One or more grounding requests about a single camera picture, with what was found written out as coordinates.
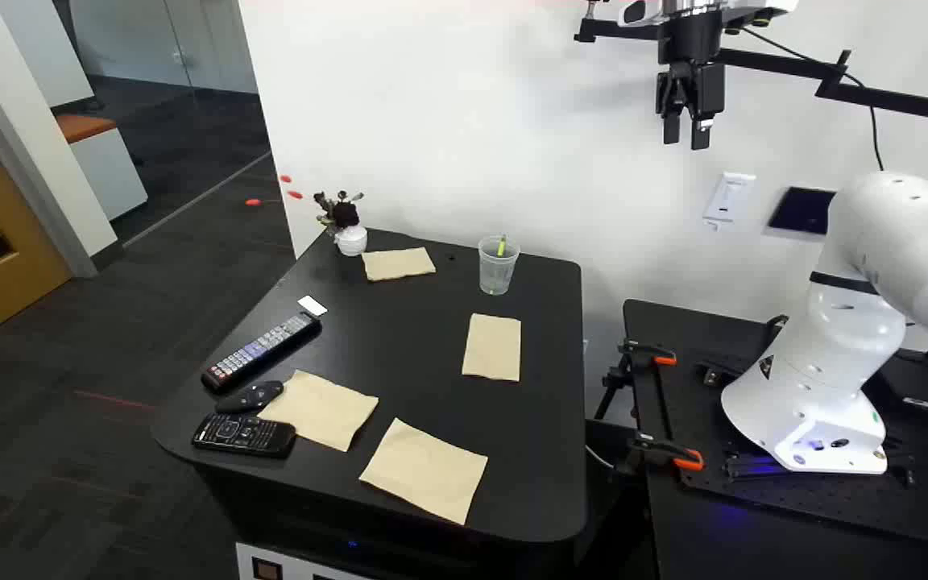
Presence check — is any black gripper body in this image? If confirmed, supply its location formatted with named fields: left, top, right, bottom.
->
left=654, top=10, right=729, bottom=121

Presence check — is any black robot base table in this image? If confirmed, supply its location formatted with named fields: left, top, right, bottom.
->
left=622, top=295, right=928, bottom=580

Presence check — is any clear plastic cup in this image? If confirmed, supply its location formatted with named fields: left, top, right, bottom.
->
left=476, top=235, right=521, bottom=298

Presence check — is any narrow beige paper napkin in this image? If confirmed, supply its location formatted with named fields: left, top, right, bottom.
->
left=458, top=308, right=526, bottom=388

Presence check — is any small beige paper napkin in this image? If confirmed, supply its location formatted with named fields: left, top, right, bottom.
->
left=361, top=245, right=439, bottom=286

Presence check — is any black rounded work table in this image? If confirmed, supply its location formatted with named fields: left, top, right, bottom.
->
left=149, top=227, right=591, bottom=580

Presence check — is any white vase with dark flowers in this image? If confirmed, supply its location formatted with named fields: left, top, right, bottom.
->
left=311, top=188, right=371, bottom=261

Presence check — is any large beige paper napkin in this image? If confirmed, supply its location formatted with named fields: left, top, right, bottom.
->
left=359, top=416, right=492, bottom=527

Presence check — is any long black remote control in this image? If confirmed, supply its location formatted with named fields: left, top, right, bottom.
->
left=199, top=308, right=324, bottom=394

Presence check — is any small black remote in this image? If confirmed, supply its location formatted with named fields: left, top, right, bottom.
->
left=212, top=377, right=287, bottom=419

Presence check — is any wide black button remote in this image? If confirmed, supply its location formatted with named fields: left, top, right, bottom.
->
left=190, top=411, right=301, bottom=461

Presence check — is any white bench with orange cushion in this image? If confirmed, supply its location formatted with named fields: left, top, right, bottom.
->
left=55, top=105, right=151, bottom=222

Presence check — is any white wall outlet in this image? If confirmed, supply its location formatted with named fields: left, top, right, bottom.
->
left=699, top=170, right=759, bottom=231

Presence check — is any black wall panel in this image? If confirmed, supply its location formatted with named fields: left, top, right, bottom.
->
left=765, top=184, right=839, bottom=237

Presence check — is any thin black hanging cable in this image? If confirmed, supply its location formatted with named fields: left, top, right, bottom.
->
left=742, top=25, right=890, bottom=173

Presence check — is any black camera boom rod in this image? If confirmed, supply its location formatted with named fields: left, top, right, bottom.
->
left=572, top=13, right=928, bottom=128

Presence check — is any orange handled black clamp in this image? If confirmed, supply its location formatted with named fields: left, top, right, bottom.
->
left=615, top=337, right=683, bottom=374
left=609, top=431, right=710, bottom=482

